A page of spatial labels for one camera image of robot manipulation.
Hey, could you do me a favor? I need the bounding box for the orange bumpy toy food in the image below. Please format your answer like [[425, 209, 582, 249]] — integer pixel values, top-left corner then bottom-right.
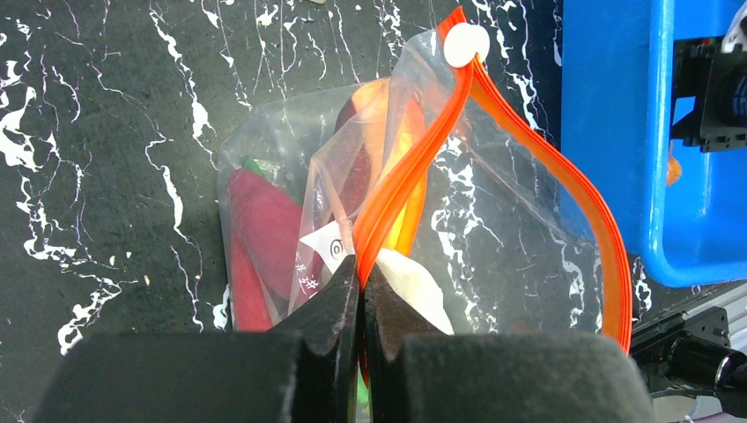
[[667, 155, 682, 186]]

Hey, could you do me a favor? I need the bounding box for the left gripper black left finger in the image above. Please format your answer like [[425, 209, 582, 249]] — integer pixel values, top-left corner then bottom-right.
[[34, 256, 359, 422]]

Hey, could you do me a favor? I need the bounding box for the aluminium front rail frame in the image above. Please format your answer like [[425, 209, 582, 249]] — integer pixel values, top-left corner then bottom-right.
[[630, 283, 747, 423]]

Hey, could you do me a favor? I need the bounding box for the orange toy squash slice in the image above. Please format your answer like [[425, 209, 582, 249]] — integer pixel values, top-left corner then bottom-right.
[[335, 78, 427, 256]]

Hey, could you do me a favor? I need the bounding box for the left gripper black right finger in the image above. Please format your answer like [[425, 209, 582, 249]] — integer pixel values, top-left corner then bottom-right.
[[362, 269, 656, 422]]

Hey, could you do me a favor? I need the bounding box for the green toy pepper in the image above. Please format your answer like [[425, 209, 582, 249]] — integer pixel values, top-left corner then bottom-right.
[[240, 155, 267, 180]]

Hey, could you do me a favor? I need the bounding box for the red toy chili pepper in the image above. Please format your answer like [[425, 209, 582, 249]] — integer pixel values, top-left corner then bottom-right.
[[229, 227, 273, 331]]

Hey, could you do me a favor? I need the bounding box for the magenta purple toy vegetable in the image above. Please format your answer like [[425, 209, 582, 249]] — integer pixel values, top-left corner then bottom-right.
[[227, 168, 322, 307]]

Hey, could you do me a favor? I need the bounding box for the clear zip bag orange zipper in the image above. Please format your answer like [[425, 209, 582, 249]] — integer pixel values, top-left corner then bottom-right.
[[218, 7, 632, 412]]

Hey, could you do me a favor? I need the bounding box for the blue plastic bin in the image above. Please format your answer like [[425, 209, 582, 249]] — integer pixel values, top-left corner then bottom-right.
[[561, 1, 746, 287]]

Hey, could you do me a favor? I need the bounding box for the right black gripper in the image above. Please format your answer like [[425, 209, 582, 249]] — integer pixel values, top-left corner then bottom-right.
[[670, 37, 746, 153]]

